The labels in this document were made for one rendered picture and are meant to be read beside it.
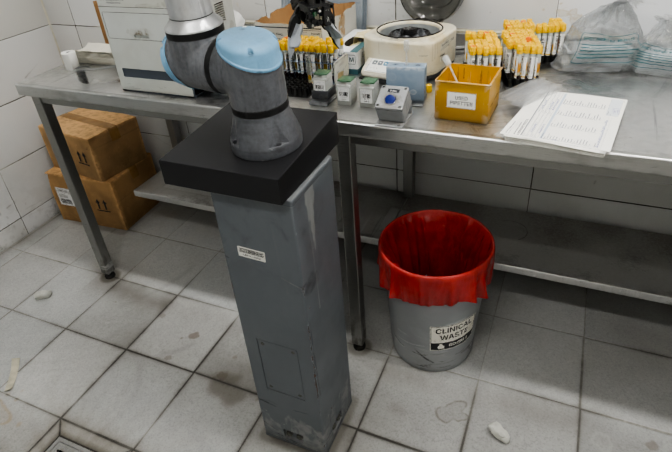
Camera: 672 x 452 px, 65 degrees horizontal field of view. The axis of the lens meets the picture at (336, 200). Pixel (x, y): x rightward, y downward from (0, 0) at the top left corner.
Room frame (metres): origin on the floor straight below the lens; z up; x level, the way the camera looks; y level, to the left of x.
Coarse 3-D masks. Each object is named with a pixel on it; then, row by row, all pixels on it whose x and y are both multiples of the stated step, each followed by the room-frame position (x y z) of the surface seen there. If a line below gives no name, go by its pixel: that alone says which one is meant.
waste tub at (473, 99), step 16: (464, 64) 1.31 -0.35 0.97; (448, 80) 1.31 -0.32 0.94; (464, 80) 1.30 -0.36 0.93; (480, 80) 1.28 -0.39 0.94; (496, 80) 1.21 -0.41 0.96; (448, 96) 1.19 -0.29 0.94; (464, 96) 1.18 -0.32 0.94; (480, 96) 1.16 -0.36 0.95; (496, 96) 1.23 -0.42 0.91; (448, 112) 1.19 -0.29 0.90; (464, 112) 1.18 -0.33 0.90; (480, 112) 1.16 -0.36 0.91
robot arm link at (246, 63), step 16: (224, 32) 1.02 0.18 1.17; (240, 32) 1.02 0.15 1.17; (256, 32) 1.02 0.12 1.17; (208, 48) 1.02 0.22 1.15; (224, 48) 0.96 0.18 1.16; (240, 48) 0.96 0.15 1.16; (256, 48) 0.96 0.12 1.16; (272, 48) 0.98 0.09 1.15; (208, 64) 1.00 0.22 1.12; (224, 64) 0.97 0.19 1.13; (240, 64) 0.95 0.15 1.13; (256, 64) 0.95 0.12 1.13; (272, 64) 0.97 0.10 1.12; (208, 80) 1.00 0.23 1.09; (224, 80) 0.97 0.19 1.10; (240, 80) 0.95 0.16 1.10; (256, 80) 0.95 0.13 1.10; (272, 80) 0.96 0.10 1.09; (240, 96) 0.96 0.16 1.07; (256, 96) 0.95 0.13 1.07; (272, 96) 0.96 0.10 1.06; (256, 112) 0.95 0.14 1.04
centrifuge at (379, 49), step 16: (368, 32) 1.62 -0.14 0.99; (384, 32) 1.66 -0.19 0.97; (432, 32) 1.65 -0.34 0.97; (448, 32) 1.55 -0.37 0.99; (368, 48) 1.56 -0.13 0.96; (384, 48) 1.52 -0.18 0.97; (400, 48) 1.50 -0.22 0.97; (416, 48) 1.47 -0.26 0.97; (432, 48) 1.47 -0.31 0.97; (448, 48) 1.55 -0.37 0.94; (368, 64) 1.53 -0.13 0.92; (384, 64) 1.51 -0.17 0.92; (432, 64) 1.47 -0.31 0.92; (384, 80) 1.47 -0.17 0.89
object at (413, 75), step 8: (392, 64) 1.35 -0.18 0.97; (400, 64) 1.34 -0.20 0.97; (408, 64) 1.34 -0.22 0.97; (416, 64) 1.33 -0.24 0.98; (424, 64) 1.33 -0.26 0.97; (392, 72) 1.33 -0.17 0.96; (400, 72) 1.32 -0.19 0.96; (408, 72) 1.32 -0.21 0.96; (416, 72) 1.31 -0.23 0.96; (424, 72) 1.30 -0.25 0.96; (392, 80) 1.33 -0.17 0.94; (400, 80) 1.32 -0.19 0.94; (408, 80) 1.32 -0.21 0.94; (416, 80) 1.31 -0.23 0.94; (424, 80) 1.31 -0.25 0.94; (416, 88) 1.31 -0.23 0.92; (424, 88) 1.31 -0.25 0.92; (416, 96) 1.31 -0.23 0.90; (424, 96) 1.31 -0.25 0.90; (416, 104) 1.29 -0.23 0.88
